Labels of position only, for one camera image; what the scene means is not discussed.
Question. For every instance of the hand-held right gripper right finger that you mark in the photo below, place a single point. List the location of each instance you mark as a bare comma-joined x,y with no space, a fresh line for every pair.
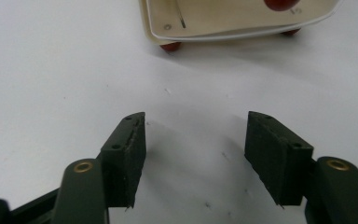
276,155

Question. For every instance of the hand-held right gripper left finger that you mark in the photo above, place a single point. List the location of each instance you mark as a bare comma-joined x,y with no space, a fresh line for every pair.
122,161

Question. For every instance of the cream tray with red feet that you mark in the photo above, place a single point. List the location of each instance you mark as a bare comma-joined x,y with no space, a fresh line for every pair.
230,17

